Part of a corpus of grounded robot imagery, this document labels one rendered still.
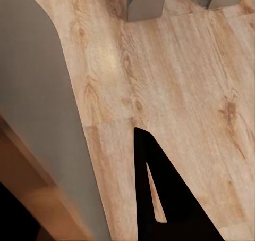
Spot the trash can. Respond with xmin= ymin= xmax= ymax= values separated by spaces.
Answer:
xmin=0 ymin=0 xmax=112 ymax=241

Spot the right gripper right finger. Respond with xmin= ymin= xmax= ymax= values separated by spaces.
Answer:
xmin=134 ymin=127 xmax=225 ymax=241

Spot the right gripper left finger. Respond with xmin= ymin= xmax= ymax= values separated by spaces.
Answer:
xmin=0 ymin=182 xmax=40 ymax=241

